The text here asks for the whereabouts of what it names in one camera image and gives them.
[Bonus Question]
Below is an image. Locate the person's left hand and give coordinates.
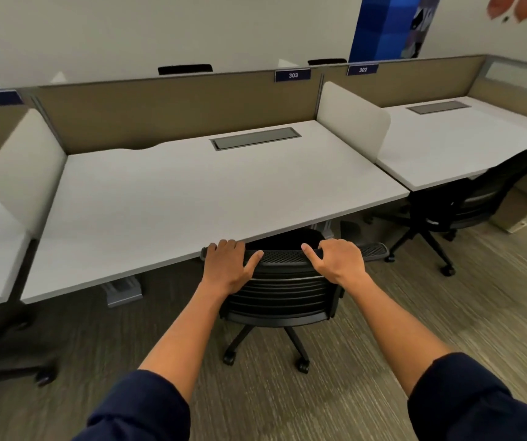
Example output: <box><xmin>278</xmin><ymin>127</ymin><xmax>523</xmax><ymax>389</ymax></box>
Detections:
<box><xmin>199</xmin><ymin>239</ymin><xmax>264</xmax><ymax>297</ymax></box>

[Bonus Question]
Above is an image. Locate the grey desk cable hatch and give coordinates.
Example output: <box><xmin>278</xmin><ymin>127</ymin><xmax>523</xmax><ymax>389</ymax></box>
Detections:
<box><xmin>406</xmin><ymin>100</ymin><xmax>471</xmax><ymax>115</ymax></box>
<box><xmin>210</xmin><ymin>127</ymin><xmax>302</xmax><ymax>152</ymax></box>

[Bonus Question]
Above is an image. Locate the person's left forearm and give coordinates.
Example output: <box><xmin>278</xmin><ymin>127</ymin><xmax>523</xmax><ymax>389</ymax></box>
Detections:
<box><xmin>138</xmin><ymin>281</ymin><xmax>228</xmax><ymax>405</ymax></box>

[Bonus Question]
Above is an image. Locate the blue wall poster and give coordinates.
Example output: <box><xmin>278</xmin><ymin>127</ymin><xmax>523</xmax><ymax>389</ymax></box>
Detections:
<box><xmin>348</xmin><ymin>0</ymin><xmax>442</xmax><ymax>64</ymax></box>

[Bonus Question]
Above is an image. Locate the person's right forearm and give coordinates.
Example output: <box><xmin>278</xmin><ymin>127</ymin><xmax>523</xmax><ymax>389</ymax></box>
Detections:
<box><xmin>344</xmin><ymin>274</ymin><xmax>453</xmax><ymax>398</ymax></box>

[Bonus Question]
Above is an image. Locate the beige partition with frosted pane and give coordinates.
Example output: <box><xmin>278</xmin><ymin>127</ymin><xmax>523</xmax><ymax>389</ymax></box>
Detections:
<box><xmin>467</xmin><ymin>54</ymin><xmax>527</xmax><ymax>130</ymax></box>

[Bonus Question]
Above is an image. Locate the grey desk foot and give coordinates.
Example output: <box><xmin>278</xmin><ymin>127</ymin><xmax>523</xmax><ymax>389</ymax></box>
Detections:
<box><xmin>100</xmin><ymin>274</ymin><xmax>144</xmax><ymax>309</ymax></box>

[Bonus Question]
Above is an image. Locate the person's right hand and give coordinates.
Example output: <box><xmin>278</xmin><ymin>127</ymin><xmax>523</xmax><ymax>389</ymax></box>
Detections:
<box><xmin>300</xmin><ymin>238</ymin><xmax>370</xmax><ymax>288</ymax></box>

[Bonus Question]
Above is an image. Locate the navy blue sleeve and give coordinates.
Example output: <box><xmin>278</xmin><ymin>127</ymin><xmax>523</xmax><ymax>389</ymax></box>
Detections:
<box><xmin>407</xmin><ymin>352</ymin><xmax>527</xmax><ymax>441</ymax></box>
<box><xmin>73</xmin><ymin>369</ymin><xmax>191</xmax><ymax>441</ymax></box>

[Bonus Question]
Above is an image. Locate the black mesh office chair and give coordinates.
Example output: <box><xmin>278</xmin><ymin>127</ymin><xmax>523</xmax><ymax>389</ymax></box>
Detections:
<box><xmin>200</xmin><ymin>228</ymin><xmax>391</xmax><ymax>375</ymax></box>

